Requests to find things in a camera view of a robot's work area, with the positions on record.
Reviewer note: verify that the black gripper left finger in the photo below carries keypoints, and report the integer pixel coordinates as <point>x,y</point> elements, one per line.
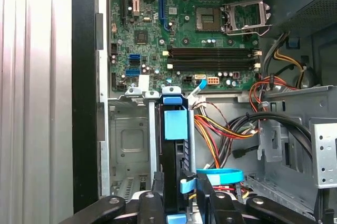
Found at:
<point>151,208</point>

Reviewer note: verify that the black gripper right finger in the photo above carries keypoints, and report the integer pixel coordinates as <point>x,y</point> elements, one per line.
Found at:
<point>218,208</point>

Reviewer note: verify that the hard disk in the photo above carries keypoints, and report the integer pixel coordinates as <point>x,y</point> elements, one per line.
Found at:
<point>175,125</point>

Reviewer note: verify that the silver perforated disk bay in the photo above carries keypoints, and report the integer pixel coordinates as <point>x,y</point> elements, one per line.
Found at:
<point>131,140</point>

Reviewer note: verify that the silver drive cage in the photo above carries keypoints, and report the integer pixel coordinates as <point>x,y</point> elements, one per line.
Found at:
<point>326,155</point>

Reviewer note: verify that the open black PC case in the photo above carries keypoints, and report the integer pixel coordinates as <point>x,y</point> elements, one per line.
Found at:
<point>84,76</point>

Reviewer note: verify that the green motherboard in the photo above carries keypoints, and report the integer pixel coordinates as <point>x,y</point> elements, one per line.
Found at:
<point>147,37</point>

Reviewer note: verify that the locking lever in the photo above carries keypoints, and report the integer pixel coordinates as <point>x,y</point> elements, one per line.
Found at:
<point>245,34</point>

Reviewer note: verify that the CPU socket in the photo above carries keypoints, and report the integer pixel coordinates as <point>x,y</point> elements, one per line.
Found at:
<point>208,19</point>

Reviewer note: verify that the metal socket cover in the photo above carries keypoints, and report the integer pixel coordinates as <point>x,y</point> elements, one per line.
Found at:
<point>243,2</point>

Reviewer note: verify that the grey Dell power supply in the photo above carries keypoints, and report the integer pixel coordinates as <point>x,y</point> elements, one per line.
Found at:
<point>316,11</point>

